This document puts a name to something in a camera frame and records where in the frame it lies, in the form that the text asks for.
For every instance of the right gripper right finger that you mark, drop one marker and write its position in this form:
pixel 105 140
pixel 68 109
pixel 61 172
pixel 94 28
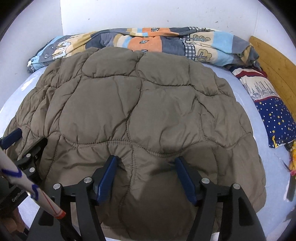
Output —
pixel 239 219

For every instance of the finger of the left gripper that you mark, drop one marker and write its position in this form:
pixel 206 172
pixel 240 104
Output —
pixel 31 159
pixel 10 139

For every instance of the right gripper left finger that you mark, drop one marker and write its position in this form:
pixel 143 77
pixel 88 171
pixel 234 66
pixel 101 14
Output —
pixel 79 201

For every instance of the olive puffer hooded jacket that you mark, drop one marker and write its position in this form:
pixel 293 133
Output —
pixel 147 108

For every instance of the light blue cloud bedsheet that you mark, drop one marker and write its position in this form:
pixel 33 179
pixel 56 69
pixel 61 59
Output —
pixel 278 210

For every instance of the yellow orange plush toy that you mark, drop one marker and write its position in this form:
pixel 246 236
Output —
pixel 290 147

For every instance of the navy starry patterned pillow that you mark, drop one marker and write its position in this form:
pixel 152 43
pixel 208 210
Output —
pixel 277 119

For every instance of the wooden yellow headboard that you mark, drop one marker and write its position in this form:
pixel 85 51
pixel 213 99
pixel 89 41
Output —
pixel 280 71

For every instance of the patchwork blue orange quilt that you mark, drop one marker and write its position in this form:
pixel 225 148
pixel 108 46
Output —
pixel 198 44

